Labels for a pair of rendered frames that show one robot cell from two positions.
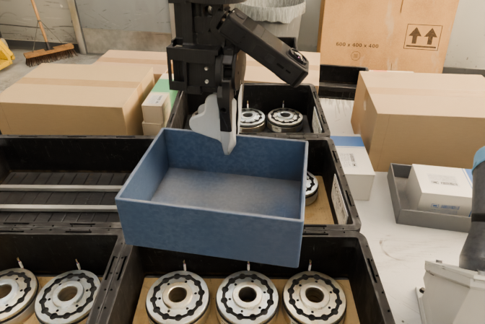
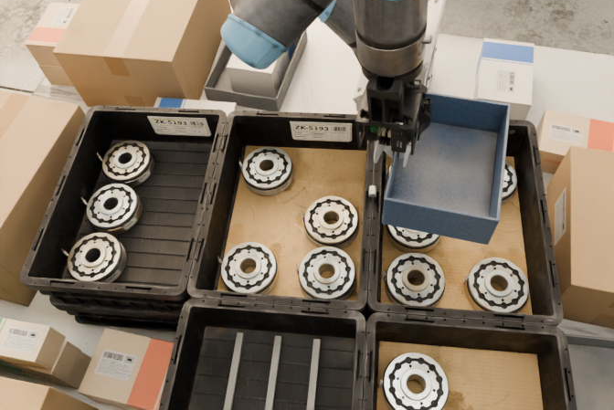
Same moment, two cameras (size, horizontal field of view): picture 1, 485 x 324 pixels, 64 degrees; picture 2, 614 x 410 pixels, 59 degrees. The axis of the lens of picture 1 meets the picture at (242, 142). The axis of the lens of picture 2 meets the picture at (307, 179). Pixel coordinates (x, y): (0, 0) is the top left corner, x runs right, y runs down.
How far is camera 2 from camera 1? 0.77 m
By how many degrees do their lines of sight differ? 56
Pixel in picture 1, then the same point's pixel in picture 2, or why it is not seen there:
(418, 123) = (189, 35)
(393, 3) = not seen: outside the picture
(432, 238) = (301, 91)
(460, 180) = not seen: hidden behind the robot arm
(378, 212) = not seen: hidden behind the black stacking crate
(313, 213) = (304, 162)
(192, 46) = (408, 110)
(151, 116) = (51, 352)
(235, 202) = (436, 165)
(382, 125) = (178, 67)
